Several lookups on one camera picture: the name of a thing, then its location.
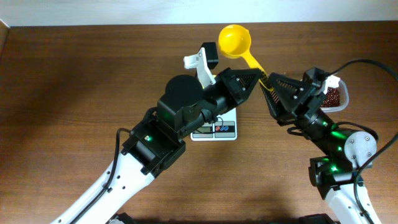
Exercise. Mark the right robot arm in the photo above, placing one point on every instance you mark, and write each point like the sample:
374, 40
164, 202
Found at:
348, 148

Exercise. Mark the yellow measuring scoop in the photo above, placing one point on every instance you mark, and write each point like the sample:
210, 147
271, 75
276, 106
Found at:
235, 41

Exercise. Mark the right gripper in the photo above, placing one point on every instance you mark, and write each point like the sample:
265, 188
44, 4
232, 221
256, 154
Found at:
310, 98

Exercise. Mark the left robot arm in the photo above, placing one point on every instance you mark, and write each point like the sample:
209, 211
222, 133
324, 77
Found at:
157, 141

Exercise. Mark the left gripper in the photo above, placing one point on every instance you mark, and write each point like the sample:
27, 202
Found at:
226, 88

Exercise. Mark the white digital kitchen scale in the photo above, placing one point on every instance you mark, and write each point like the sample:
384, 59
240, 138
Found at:
223, 129

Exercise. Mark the red beans in container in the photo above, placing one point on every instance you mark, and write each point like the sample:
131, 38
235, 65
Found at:
332, 98

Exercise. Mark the clear plastic bean container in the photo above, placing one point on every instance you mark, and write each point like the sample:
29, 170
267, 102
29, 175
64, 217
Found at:
344, 99

